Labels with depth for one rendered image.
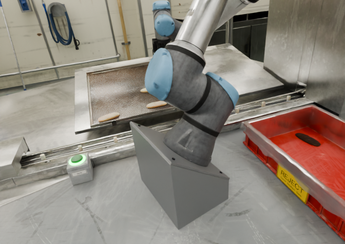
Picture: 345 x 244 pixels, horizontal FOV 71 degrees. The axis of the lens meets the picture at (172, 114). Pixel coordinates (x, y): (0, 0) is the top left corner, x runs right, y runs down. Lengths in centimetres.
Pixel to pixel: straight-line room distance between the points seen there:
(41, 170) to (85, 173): 17
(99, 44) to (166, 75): 411
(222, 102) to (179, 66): 15
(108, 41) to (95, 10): 54
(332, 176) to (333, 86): 42
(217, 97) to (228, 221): 34
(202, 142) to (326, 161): 49
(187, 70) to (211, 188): 32
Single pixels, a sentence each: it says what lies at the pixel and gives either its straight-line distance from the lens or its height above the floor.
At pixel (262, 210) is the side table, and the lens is 77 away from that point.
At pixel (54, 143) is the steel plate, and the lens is 121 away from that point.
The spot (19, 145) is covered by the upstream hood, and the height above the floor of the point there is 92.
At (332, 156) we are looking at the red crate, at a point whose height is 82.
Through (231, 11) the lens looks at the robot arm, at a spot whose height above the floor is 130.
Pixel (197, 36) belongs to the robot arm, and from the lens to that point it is 63.
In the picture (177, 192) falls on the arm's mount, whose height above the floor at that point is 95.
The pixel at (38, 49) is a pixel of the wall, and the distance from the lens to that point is 474.
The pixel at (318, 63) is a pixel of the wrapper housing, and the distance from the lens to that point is 123.
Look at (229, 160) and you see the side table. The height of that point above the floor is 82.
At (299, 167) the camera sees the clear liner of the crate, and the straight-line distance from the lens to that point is 77.
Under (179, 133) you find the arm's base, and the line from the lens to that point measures 65.
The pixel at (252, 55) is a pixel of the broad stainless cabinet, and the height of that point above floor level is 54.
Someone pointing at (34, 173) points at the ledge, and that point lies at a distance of 100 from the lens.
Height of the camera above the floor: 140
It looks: 29 degrees down
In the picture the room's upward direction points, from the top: 6 degrees counter-clockwise
